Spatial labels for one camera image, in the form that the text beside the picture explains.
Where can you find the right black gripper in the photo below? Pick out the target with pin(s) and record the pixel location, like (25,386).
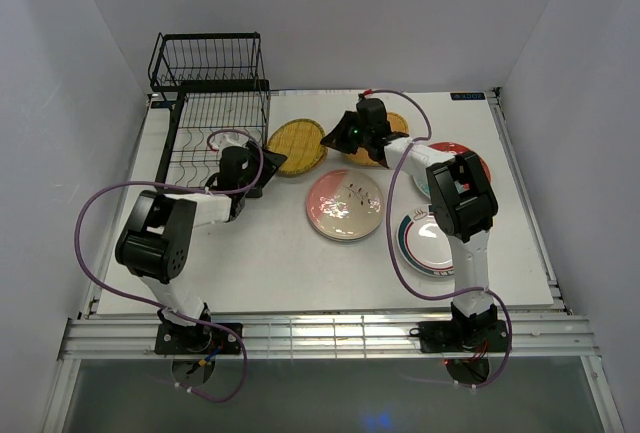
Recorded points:
(336,139)

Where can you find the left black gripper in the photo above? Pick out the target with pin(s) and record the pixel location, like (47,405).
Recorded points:
(271,164)

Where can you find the green-rimmed round bamboo plate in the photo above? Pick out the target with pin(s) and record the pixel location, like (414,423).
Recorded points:
(300,141)

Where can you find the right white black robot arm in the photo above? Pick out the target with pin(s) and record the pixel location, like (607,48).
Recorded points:
(462,201)

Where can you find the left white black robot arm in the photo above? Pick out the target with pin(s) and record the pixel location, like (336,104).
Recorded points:
(155,241)

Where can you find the orange square woven tray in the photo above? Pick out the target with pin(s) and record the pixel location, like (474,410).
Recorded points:
(395,125)

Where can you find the pink and cream ceramic plate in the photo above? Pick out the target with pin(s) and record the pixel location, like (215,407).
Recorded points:
(345,205)

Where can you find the red and teal floral plate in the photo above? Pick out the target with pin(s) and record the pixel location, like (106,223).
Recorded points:
(452,148)

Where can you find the blue table label sticker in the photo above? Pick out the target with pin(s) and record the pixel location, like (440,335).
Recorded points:
(467,96)

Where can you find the white plate with green rim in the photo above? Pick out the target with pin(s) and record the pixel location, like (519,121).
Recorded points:
(423,245)

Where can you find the black wire dish rack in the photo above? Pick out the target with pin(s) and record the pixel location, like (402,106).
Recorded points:
(205,82)

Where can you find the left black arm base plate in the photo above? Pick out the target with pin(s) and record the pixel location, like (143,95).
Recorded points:
(194,340)

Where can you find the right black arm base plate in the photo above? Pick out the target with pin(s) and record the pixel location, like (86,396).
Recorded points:
(445,337)

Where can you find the aluminium frame rail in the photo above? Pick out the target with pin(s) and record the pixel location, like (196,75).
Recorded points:
(365,336)

